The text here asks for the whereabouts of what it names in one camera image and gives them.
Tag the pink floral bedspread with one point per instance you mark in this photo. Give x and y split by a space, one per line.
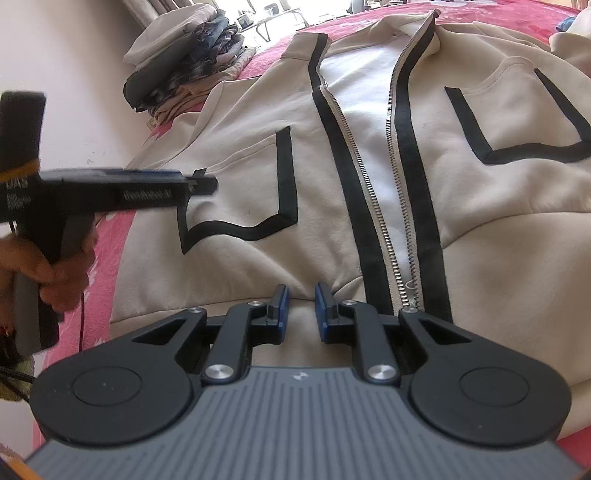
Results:
508 18

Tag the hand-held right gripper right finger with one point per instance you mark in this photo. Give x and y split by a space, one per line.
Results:
319 318

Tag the blue cloth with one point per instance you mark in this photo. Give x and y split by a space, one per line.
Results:
565 24

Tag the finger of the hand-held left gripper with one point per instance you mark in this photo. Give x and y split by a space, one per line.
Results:
152 194

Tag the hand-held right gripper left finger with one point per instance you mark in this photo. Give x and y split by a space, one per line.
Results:
282 318

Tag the person's left hand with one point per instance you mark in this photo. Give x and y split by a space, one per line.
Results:
60 281

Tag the beige zip jacket black trim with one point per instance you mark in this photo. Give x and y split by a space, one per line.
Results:
461 207

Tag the beige curtain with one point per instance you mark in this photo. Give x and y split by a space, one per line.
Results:
147 11

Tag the stack of folded clothes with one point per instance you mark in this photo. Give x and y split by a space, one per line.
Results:
184 60

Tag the dark balcony furniture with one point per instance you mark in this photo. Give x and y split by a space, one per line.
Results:
272 21

